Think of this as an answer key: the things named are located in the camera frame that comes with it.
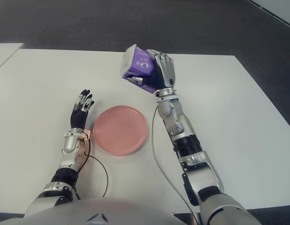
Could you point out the silver robot torso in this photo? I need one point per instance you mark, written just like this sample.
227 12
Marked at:
95 213

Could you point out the purple tissue paper pack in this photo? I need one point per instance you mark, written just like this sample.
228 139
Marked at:
140 61

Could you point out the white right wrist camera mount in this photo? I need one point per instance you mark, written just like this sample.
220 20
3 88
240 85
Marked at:
168 96

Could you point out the pink round plate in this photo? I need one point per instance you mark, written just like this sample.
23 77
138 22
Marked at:
121 131

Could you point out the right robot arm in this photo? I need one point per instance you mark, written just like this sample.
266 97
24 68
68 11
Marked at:
182 131

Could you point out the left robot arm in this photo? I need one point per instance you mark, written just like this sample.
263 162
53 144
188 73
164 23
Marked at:
70 143

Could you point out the tan left wrist camera mount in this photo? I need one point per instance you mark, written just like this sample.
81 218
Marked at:
82 152

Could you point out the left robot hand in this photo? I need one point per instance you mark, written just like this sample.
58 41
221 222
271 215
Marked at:
78 119

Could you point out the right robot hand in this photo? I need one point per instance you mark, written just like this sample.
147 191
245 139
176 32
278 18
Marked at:
166 70

